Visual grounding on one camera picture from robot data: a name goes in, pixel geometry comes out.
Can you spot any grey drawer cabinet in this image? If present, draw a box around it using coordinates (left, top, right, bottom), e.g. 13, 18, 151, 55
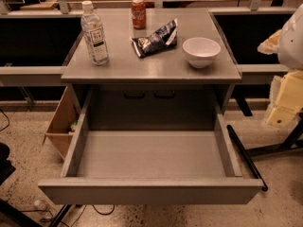
62, 9, 241, 131

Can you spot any black cable on floor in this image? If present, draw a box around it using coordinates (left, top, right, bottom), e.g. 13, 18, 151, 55
67, 203, 116, 227

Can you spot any red soda can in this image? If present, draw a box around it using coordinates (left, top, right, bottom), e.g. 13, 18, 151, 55
132, 0, 146, 29

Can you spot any dark blue chip bag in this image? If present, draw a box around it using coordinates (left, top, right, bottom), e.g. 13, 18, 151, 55
132, 19, 178, 58

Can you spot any white ceramic bowl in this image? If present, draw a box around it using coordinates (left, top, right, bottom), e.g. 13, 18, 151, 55
182, 37, 221, 68

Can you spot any cardboard box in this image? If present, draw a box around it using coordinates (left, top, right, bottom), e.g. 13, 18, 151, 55
45, 89, 79, 159

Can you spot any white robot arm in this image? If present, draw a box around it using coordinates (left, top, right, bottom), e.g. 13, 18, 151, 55
258, 4, 303, 70

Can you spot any black tripod leg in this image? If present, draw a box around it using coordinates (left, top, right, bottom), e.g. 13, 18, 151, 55
48, 205, 71, 227

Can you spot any grey top drawer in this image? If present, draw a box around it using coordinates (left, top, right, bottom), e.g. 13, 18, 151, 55
38, 88, 264, 206

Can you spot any black stand leg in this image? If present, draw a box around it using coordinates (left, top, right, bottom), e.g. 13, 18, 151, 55
227, 125, 268, 192

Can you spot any clear plastic water bottle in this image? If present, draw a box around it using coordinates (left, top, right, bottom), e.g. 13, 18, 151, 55
80, 1, 109, 65

